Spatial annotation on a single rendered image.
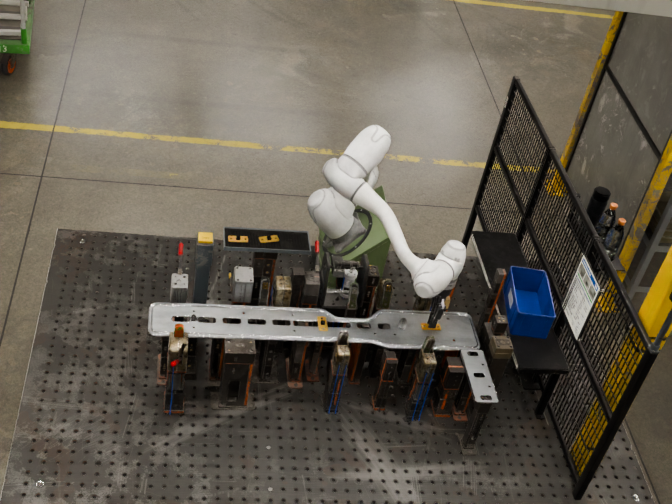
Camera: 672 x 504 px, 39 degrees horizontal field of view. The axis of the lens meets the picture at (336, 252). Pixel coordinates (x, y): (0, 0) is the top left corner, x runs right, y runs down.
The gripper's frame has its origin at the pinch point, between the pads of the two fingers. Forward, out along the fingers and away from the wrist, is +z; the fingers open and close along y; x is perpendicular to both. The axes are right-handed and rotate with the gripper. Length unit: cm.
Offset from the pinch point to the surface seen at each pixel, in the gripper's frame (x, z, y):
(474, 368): 14.2, 4.7, 22.9
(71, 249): -155, 35, -75
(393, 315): -15.1, 4.8, -6.7
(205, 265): -95, 2, -30
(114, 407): -129, 35, 21
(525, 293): 47, 1, -21
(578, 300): 54, -23, 10
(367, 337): -28.4, 4.8, 7.1
